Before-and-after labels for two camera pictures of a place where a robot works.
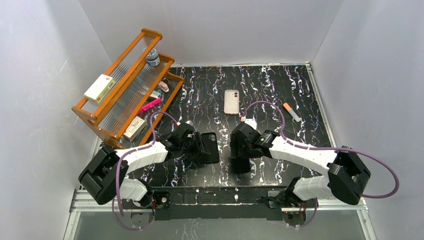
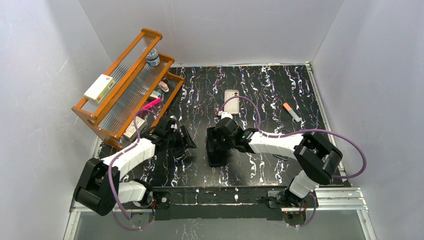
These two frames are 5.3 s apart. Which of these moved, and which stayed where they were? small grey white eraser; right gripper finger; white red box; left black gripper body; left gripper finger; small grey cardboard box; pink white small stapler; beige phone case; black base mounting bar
Moved: right gripper finger; left gripper finger; left black gripper body
Stayed: white red box; small grey white eraser; beige phone case; small grey cardboard box; black base mounting bar; pink white small stapler
